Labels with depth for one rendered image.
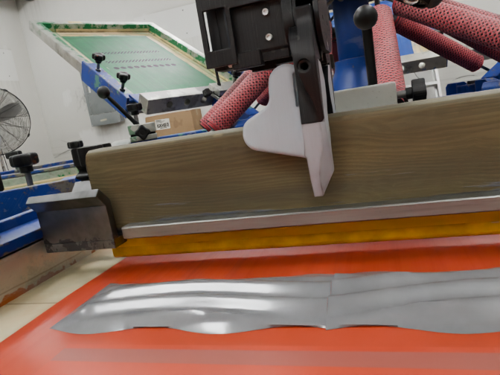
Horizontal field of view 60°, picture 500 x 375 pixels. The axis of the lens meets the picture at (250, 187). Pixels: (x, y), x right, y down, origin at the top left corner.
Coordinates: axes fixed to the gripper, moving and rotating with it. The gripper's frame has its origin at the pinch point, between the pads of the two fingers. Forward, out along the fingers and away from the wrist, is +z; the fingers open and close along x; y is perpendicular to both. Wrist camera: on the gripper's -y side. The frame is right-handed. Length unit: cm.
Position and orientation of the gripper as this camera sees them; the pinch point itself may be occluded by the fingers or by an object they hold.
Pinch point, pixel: (330, 170)
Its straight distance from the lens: 33.4
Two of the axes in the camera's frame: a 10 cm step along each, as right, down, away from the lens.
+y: -9.5, 1.0, 3.0
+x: -2.7, 2.2, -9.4
